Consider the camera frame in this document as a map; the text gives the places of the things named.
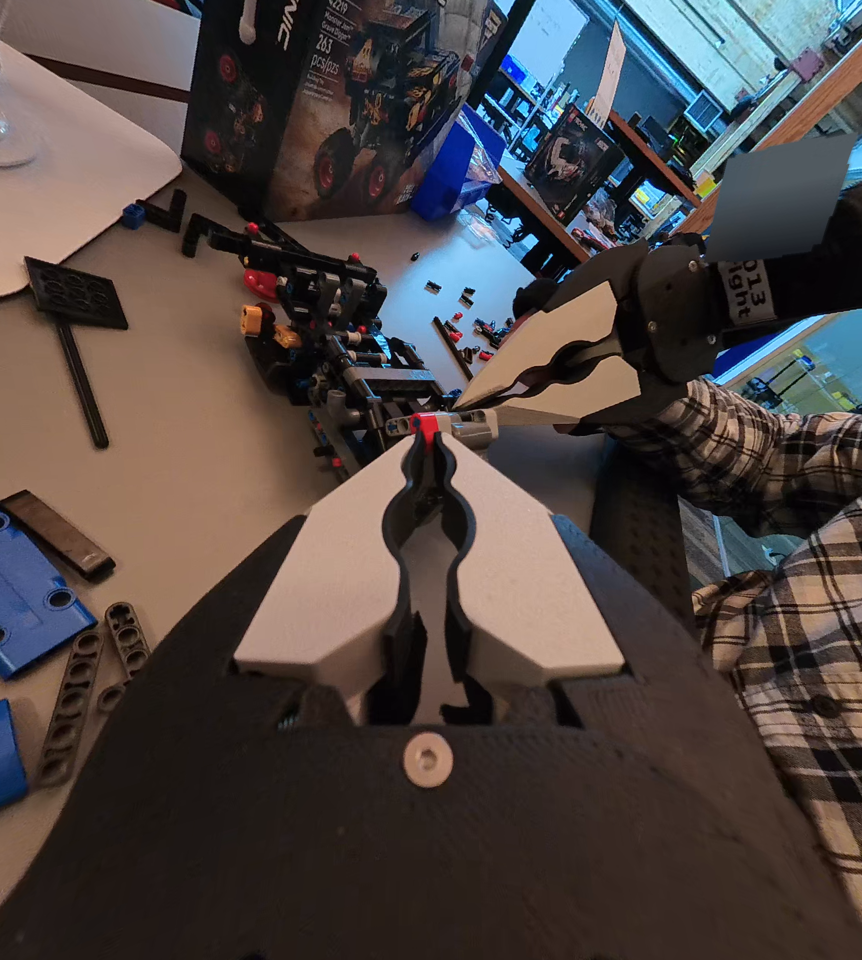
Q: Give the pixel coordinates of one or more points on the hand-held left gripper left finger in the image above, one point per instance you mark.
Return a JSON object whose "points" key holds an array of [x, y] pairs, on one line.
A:
{"points": [[318, 600]]}

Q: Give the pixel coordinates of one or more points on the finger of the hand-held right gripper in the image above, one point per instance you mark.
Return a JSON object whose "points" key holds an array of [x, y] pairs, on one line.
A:
{"points": [[596, 390], [558, 322]]}

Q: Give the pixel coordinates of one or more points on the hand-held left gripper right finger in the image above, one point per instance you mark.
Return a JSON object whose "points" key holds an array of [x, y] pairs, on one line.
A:
{"points": [[543, 600]]}

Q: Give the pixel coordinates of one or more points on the small red connector brick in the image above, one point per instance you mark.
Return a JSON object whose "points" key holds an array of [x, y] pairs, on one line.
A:
{"points": [[422, 424]]}

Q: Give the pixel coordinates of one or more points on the toy brick vehicle chassis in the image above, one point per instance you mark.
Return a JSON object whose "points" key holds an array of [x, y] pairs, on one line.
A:
{"points": [[341, 337]]}

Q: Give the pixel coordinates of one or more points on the person's right forearm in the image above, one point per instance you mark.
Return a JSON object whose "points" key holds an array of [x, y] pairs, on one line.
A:
{"points": [[775, 457]]}

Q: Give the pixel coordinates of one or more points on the grey desk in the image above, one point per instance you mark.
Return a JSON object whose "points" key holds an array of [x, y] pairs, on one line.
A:
{"points": [[213, 450]]}

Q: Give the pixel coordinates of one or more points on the pile of small brick pieces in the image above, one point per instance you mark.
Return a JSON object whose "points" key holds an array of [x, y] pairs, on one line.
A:
{"points": [[476, 330]]}

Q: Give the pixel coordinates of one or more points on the wooden table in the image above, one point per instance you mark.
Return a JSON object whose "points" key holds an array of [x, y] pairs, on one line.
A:
{"points": [[543, 210]]}

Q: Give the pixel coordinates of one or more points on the black perforated panel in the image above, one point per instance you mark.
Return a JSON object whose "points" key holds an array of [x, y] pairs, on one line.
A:
{"points": [[637, 525]]}

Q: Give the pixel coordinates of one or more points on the toy set box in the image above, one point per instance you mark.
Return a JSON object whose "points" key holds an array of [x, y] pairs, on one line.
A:
{"points": [[573, 161], [326, 112]]}

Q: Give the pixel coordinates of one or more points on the blue plastic container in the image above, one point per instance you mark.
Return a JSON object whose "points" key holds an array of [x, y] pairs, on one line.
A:
{"points": [[453, 172]]}

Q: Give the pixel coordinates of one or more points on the black angled beam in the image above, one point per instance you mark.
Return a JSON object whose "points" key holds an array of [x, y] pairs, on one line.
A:
{"points": [[127, 637], [71, 705]]}

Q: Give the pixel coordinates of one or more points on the long black flat brick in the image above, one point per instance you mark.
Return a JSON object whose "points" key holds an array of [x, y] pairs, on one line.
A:
{"points": [[56, 536]]}

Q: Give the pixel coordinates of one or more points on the person's plaid shirt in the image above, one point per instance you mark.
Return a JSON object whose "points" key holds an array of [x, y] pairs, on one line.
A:
{"points": [[835, 675]]}

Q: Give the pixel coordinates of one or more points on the red wheel rim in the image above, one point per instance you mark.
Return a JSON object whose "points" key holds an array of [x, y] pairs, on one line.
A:
{"points": [[258, 285]]}

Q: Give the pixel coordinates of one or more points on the long blue panel brick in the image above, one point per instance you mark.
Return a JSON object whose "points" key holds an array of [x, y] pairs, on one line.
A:
{"points": [[11, 585]]}

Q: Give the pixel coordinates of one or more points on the black square plate brick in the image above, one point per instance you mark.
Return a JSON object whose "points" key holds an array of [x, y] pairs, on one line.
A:
{"points": [[75, 292]]}

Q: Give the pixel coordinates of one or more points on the black bent beam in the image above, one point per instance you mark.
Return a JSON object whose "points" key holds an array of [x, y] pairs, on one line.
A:
{"points": [[153, 217]]}

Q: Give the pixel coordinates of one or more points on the small blue connector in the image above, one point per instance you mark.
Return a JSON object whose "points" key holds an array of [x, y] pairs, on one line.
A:
{"points": [[133, 216]]}

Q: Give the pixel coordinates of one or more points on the white stand base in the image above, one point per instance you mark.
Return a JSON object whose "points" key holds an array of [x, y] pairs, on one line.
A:
{"points": [[63, 187]]}

